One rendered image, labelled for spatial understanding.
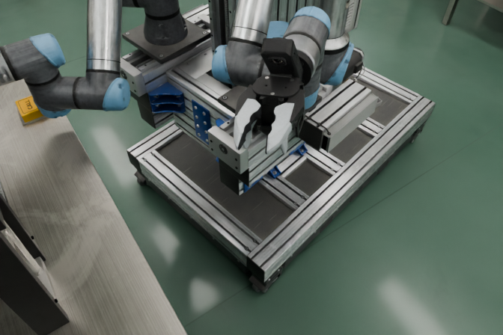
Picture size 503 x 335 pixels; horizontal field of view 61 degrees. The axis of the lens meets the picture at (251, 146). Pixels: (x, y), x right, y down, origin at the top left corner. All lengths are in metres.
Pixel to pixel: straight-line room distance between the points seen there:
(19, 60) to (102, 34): 0.18
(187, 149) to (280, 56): 1.41
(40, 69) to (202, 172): 1.02
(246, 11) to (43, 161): 0.58
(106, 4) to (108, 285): 0.59
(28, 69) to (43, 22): 2.51
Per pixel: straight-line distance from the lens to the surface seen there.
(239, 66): 0.87
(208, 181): 1.85
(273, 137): 0.58
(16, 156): 1.15
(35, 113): 1.22
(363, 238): 1.99
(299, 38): 0.74
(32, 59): 1.02
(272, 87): 0.65
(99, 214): 0.97
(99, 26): 1.04
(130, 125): 2.46
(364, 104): 1.45
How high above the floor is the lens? 1.66
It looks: 47 degrees down
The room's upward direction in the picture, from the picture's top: straight up
